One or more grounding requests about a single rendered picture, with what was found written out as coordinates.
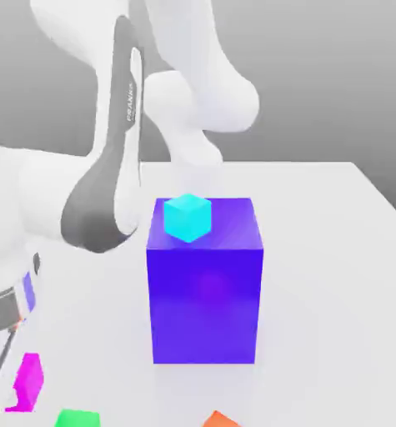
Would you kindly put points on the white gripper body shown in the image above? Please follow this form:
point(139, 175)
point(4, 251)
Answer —
point(4, 355)

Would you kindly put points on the large blue box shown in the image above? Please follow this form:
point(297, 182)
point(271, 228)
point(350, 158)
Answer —
point(204, 300)

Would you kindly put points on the small cyan cube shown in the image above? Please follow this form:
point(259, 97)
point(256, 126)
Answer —
point(187, 217)

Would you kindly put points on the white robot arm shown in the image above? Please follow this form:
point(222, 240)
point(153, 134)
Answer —
point(191, 100)

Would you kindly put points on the small orange cube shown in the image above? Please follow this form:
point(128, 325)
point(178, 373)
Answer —
point(219, 421)

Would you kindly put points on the small magenta cube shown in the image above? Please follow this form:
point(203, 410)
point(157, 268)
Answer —
point(29, 380)

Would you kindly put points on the small green cube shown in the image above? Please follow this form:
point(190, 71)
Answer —
point(77, 419)

